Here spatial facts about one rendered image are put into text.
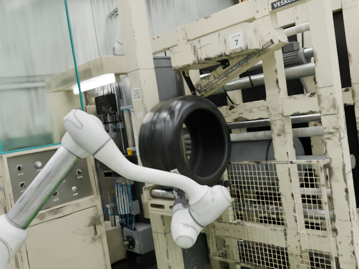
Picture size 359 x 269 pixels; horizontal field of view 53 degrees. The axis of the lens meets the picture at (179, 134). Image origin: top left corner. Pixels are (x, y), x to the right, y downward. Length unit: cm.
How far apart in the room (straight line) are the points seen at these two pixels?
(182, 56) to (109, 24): 993
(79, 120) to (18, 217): 49
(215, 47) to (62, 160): 110
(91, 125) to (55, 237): 108
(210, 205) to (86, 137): 54
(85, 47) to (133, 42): 947
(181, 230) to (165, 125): 64
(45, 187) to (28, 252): 76
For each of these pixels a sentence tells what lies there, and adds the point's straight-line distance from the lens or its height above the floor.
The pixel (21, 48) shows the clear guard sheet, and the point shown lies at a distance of 236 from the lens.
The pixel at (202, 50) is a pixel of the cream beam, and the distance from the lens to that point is 224.
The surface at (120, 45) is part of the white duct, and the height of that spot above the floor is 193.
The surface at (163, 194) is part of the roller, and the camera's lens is 213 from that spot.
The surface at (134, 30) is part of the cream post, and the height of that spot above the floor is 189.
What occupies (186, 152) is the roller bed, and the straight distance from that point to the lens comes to 259.
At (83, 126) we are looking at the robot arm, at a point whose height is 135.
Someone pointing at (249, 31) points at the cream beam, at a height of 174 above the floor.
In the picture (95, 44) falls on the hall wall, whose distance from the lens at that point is 1187.
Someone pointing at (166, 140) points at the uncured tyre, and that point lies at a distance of 187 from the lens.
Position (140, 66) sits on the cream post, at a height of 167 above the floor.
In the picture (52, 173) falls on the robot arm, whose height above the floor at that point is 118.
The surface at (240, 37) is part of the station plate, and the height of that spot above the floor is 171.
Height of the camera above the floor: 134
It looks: 3 degrees down
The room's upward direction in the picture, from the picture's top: 8 degrees counter-clockwise
